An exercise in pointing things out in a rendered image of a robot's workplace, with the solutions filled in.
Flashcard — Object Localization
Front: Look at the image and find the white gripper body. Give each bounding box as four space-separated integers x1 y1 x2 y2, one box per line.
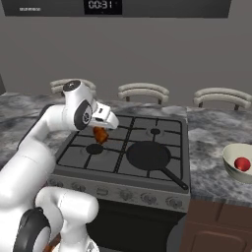
92 110 120 131

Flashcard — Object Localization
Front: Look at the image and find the brown chicken drumstick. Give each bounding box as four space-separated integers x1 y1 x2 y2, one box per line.
93 126 109 146

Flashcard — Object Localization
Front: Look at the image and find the beige stool backrest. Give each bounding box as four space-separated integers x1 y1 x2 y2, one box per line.
192 87 252 111
117 82 170 105
49 78 97 98

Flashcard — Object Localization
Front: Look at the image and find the black frying pan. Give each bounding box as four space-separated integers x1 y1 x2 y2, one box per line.
125 140 190 192

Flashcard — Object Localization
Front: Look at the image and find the grey gas stove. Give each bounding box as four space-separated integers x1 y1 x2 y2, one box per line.
48 112 192 252

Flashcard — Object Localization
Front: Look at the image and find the black microwave with clock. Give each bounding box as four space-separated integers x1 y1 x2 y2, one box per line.
1 0 232 20

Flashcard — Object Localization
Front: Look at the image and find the pale green bowl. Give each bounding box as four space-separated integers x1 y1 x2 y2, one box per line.
221 143 252 185

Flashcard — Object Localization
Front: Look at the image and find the red round fruit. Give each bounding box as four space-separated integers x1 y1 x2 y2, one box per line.
234 157 252 173

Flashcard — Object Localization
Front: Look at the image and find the brown cupboard door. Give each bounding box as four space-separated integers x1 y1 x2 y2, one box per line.
177 199 252 252

